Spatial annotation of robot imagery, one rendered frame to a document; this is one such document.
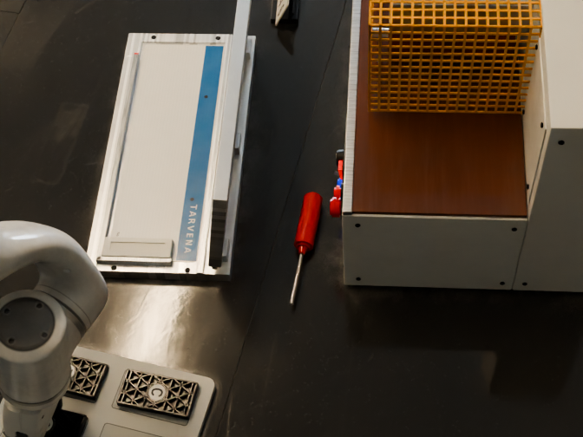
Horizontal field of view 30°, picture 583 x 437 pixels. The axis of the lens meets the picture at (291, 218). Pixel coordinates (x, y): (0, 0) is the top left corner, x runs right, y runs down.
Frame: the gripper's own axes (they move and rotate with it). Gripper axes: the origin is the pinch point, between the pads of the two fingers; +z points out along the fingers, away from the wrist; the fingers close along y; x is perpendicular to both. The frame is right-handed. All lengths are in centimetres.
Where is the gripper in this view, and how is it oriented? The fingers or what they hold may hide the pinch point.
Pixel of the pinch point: (42, 420)
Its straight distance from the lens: 146.3
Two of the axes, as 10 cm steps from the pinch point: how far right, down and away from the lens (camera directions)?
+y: -2.6, 8.3, -5.0
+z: -1.5, 4.8, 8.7
